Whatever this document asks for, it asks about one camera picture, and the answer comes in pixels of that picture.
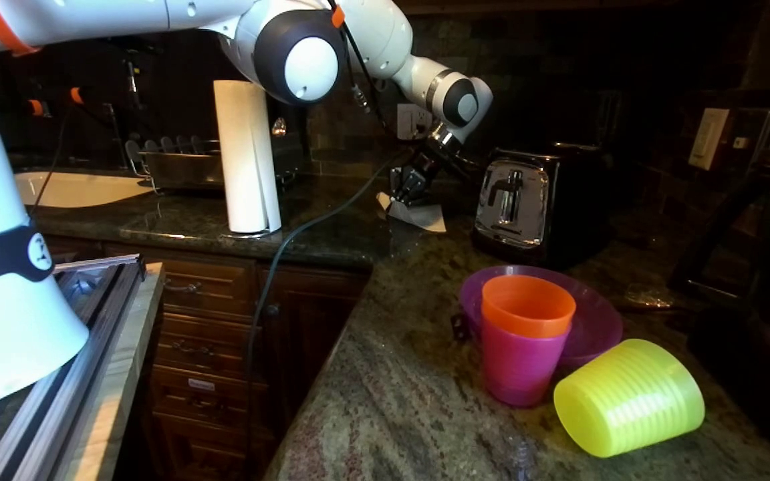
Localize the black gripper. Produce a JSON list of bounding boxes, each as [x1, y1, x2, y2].
[[389, 143, 466, 212]]

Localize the black chrome toaster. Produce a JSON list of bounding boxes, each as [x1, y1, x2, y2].
[[469, 143, 615, 267]]

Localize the orange plastic cup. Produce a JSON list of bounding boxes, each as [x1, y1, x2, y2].
[[480, 272, 581, 342]]

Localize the white paper towel roll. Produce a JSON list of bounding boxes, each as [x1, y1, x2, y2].
[[211, 78, 286, 239]]

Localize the magenta plastic cup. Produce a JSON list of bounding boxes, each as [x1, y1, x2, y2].
[[480, 315, 573, 409]]

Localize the purple plastic bowl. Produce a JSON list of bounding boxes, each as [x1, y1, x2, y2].
[[458, 262, 627, 370]]

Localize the dark dish rack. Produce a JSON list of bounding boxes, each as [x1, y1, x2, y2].
[[127, 132, 228, 195]]

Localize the wooden lower cabinet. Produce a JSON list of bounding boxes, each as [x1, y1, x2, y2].
[[45, 236, 375, 481]]

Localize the yellow-green ribbed plastic cup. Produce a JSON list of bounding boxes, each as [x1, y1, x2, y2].
[[550, 334, 710, 461]]

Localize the white sink basin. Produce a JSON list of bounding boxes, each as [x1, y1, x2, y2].
[[13, 169, 155, 212]]

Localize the white wall outlet plate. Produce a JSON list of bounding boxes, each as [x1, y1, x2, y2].
[[394, 101, 437, 145]]

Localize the grey power cable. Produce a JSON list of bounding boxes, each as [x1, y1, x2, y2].
[[246, 151, 414, 378]]

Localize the black camera stand orange knobs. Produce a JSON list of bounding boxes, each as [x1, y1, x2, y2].
[[21, 50, 165, 183]]

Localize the beige wall switch plate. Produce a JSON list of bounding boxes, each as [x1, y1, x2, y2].
[[688, 105, 734, 171]]

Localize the metal frame robot stand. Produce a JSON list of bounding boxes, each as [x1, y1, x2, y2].
[[0, 251, 165, 481]]

